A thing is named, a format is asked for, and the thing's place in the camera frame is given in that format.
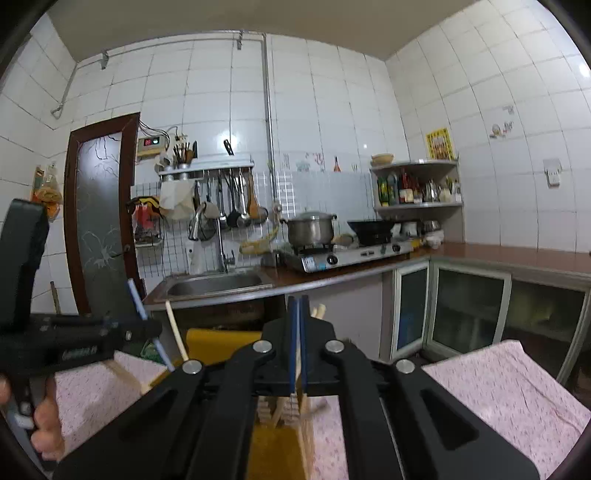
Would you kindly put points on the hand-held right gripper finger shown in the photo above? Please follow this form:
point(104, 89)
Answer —
point(294, 350)
point(304, 355)

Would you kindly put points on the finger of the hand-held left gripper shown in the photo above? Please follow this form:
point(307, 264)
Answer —
point(127, 337)

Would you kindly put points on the blue white chopstick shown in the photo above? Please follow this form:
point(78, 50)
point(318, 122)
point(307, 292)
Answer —
point(138, 304)

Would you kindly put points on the tan wooden chopstick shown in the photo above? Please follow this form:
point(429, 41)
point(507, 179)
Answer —
point(127, 376)
point(318, 311)

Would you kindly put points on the pale wooden chopstick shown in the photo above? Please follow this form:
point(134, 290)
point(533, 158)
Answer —
point(176, 330)

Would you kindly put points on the bundle of ridged wooden chopsticks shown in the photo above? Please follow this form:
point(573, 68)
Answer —
point(279, 413)

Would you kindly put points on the yellow plastic utensil holder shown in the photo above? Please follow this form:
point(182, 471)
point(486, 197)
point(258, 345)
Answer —
point(221, 344)

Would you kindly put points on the person's left hand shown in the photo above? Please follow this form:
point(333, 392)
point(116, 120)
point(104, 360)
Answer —
point(48, 424)

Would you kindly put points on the brown wooden stick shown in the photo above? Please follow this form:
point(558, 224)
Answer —
point(55, 297)

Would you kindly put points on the stainless steel sink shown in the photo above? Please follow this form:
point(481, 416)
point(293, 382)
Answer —
point(212, 286)

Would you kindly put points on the steel gas stove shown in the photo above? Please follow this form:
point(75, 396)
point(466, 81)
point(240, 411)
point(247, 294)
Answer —
point(351, 258)

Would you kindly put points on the steel pot with lid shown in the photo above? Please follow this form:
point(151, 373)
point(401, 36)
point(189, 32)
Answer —
point(309, 233)

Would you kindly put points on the chrome faucet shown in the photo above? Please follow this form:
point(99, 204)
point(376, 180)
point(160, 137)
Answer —
point(221, 249)

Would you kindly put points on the brown frosted glass door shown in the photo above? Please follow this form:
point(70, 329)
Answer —
point(99, 207)

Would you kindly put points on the yellow black cloth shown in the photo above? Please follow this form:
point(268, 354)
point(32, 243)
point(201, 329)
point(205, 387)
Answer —
point(147, 203)

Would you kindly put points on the steel ladle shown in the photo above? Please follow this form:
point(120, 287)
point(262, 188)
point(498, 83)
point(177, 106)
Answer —
point(244, 220)

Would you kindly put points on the black wok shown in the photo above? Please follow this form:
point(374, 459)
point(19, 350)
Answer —
point(371, 230)

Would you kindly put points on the black ladle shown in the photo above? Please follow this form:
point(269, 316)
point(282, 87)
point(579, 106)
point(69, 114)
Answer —
point(233, 220)

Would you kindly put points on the white hanging cloth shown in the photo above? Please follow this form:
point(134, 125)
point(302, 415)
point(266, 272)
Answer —
point(178, 201)

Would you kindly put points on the wooden spatula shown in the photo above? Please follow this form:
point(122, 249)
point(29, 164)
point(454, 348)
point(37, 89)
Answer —
point(254, 207)

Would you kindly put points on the white glass door cabinet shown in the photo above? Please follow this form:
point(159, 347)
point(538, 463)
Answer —
point(466, 309)

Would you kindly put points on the steel chopstick cup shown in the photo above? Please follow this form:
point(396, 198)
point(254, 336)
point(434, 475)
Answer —
point(183, 154)

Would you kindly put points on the beige controller box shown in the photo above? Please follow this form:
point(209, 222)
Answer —
point(151, 146)

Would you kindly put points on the row of condiment bottles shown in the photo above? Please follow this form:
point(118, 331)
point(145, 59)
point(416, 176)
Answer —
point(406, 189)

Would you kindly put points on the pink floral tablecloth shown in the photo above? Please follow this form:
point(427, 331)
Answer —
point(498, 397)

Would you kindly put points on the woven basket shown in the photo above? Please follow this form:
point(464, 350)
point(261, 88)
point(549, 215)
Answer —
point(383, 160)

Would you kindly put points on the white corner shelf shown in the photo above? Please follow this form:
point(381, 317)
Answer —
point(415, 167)

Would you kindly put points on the metal wall pipe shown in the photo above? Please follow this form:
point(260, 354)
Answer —
point(268, 115)

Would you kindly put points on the yellow wall sticker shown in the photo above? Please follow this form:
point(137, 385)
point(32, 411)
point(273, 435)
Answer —
point(438, 144)

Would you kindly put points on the white wall socket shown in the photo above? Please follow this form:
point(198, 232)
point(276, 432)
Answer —
point(552, 171)

